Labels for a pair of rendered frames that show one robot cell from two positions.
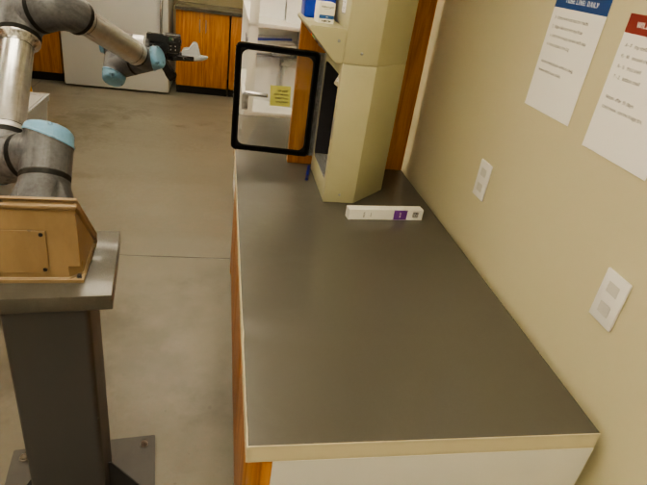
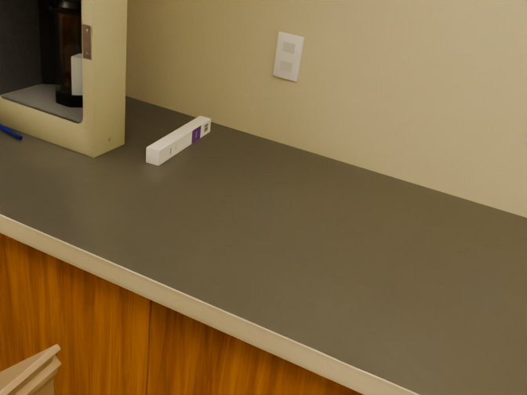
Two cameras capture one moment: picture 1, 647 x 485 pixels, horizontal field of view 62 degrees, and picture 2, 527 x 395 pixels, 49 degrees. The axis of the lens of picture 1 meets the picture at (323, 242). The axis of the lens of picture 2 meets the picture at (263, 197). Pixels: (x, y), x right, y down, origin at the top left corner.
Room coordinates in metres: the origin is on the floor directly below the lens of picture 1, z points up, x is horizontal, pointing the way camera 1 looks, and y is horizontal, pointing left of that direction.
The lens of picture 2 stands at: (0.69, 0.76, 1.51)
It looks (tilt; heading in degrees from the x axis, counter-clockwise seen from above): 27 degrees down; 306
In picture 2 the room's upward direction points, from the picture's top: 8 degrees clockwise
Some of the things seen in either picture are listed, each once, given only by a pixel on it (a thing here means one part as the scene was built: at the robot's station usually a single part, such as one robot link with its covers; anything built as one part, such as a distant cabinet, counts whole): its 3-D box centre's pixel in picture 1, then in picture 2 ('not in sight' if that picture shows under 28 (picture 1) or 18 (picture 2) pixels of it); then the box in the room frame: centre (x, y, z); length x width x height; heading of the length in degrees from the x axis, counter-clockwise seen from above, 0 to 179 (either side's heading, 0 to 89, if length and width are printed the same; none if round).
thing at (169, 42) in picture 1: (164, 46); not in sight; (1.95, 0.66, 1.34); 0.12 x 0.08 x 0.09; 103
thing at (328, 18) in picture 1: (324, 12); not in sight; (1.81, 0.10, 1.54); 0.05 x 0.05 x 0.06; 21
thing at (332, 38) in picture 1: (319, 36); not in sight; (1.86, 0.12, 1.46); 0.32 x 0.11 x 0.10; 13
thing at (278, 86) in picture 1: (273, 101); not in sight; (2.00, 0.26, 1.19); 0.30 x 0.01 x 0.40; 97
